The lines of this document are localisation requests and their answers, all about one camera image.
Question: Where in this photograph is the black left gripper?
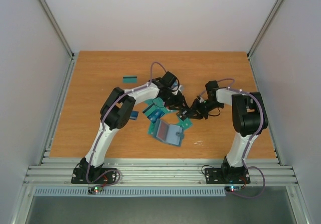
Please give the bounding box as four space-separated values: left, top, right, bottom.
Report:
161 91 187 111

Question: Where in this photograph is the black VIP card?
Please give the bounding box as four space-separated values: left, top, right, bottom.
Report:
176 109 190 121

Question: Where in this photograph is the teal leather card holder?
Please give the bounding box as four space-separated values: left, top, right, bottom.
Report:
152 119 185 147

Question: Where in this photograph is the teal card with signature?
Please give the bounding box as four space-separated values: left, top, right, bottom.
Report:
147 123 155 136

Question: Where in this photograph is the red card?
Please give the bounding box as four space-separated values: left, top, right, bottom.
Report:
156 121 169 141

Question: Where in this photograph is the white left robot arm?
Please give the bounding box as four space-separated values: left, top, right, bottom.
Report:
79 71 186 183

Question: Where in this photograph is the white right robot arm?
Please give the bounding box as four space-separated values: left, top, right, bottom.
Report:
191 81 268 182

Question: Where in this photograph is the blue card top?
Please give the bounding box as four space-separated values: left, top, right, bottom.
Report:
171 81 179 89

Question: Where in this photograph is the teal card right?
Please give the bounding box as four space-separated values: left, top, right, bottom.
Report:
177 117 193 130

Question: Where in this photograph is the teal card top of pile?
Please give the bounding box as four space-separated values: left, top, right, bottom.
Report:
145 97 165 108

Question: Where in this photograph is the blue card near centre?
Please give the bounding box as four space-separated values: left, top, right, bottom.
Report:
147 109 165 124

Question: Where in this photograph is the teal card under pile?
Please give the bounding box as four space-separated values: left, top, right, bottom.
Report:
142 103 157 116

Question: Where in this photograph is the dark blue card left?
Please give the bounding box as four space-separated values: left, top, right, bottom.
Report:
129 110 139 120

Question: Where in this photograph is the right controller board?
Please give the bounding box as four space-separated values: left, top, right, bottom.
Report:
225 185 245 192

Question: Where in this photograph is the controller board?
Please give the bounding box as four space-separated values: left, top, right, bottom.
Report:
88 186 104 194
225 185 245 192

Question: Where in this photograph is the left controller board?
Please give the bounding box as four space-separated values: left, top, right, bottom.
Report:
88 186 104 194

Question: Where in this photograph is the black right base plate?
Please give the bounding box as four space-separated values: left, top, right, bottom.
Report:
204 167 251 184

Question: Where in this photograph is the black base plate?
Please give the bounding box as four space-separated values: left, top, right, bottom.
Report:
71 168 120 185
204 167 251 184

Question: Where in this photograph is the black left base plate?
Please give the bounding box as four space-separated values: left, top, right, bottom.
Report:
71 168 120 185

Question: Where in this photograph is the grey slotted cable duct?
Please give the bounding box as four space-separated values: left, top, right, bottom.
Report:
34 186 226 197

